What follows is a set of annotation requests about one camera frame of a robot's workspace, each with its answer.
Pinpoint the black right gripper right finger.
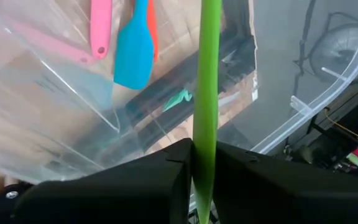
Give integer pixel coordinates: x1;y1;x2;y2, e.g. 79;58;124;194
213;141;358;224

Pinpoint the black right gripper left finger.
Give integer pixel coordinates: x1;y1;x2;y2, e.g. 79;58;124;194
11;138;195;224

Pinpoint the blue silicone spatula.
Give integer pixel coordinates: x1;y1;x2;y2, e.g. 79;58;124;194
113;0;155;91

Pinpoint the green silicone spatula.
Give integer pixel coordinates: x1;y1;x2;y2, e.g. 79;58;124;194
192;0;223;224

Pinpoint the orange silicone spatula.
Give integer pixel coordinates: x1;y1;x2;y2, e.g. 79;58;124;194
146;0;160;62

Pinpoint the black equipment box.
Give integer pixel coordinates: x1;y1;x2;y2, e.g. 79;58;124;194
290;93;358;178

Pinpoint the clear plastic bin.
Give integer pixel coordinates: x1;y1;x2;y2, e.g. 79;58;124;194
0;0;358;184

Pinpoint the black floor fan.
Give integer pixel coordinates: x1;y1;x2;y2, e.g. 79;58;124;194
293;12;358;85

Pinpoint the thin yellow wire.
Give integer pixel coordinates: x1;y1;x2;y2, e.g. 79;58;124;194
323;108;358;163

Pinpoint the black aluminium table frame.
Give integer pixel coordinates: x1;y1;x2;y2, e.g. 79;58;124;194
126;0;258;150

